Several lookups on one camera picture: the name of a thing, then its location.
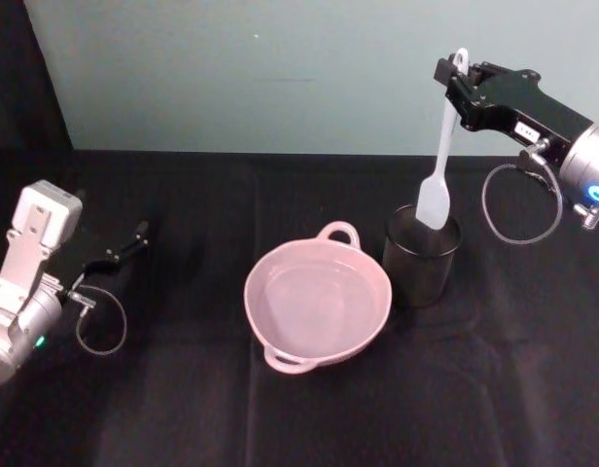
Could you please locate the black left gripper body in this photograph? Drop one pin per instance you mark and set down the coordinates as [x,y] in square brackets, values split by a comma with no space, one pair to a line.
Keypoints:
[81,265]

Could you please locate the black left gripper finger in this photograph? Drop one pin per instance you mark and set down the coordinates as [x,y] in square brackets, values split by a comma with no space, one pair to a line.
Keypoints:
[129,243]

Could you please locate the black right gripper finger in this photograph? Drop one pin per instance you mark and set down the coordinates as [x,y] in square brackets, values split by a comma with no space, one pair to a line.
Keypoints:
[445,73]
[480,73]

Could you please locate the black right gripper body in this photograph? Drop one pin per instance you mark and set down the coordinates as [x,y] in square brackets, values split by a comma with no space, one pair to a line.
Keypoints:
[518,104]

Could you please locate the white silicone spatula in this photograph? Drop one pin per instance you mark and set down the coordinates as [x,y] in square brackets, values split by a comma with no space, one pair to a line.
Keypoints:
[444,141]

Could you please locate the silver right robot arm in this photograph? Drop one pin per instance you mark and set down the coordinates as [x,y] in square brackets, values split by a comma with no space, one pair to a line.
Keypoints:
[591,165]

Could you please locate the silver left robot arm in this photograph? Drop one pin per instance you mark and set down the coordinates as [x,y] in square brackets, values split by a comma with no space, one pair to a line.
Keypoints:
[22,292]

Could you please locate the black table cloth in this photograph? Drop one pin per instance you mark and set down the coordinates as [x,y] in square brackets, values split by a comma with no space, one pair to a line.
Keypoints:
[183,413]

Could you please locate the black cylindrical utensil holder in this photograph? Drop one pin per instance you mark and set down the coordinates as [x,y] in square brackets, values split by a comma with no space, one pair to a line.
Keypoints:
[416,272]

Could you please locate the black hanging backdrop cloth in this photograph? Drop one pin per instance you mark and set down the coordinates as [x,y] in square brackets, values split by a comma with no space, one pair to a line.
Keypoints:
[22,73]

